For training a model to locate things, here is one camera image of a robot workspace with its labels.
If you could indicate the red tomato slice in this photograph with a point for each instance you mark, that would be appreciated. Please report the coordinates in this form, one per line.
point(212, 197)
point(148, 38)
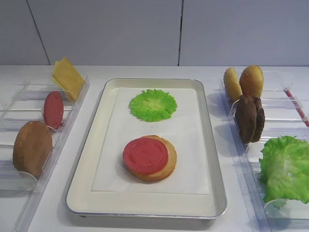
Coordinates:
point(145, 155)
point(53, 110)

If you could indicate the round green lettuce leaf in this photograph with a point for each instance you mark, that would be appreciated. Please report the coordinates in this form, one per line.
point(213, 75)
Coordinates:
point(153, 105)

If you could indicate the toasted bread slice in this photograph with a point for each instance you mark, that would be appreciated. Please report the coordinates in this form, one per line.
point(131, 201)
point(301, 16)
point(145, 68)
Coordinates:
point(167, 170)

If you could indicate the yellow cheese slice front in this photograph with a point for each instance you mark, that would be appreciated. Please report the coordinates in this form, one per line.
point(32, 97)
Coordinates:
point(67, 77)

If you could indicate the brown meat patty back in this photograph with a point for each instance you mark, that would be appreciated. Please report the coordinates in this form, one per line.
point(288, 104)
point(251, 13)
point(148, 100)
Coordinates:
point(260, 120)

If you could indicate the large green lettuce leaf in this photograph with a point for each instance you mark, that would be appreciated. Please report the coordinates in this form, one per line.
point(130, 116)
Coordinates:
point(285, 169)

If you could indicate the white paper liner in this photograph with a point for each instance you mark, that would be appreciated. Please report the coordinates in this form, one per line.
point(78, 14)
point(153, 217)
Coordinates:
point(183, 130)

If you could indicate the pale bun half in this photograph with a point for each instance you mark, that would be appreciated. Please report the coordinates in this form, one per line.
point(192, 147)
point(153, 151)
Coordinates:
point(231, 84)

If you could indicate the golden bun top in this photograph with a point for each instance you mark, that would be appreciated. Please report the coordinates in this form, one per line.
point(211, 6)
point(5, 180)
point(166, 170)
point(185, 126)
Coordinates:
point(252, 81)

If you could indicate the white metal tray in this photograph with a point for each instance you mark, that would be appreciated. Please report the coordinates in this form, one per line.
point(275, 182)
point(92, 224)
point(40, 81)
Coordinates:
point(82, 199)

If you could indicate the brown bun half left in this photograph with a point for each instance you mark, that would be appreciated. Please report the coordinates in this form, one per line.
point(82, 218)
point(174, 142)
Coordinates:
point(32, 147)

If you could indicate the clear acrylic right rack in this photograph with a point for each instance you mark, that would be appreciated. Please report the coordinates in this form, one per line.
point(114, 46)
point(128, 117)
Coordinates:
point(281, 118)

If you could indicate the clear acrylic rack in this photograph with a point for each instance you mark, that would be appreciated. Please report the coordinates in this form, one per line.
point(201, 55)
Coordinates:
point(21, 192)
point(281, 118)

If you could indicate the clear acrylic left rack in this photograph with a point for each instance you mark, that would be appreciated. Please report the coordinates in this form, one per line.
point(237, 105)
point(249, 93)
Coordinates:
point(21, 192)

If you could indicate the red rod on rack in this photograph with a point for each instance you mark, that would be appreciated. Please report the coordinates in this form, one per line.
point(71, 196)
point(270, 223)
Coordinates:
point(298, 106)

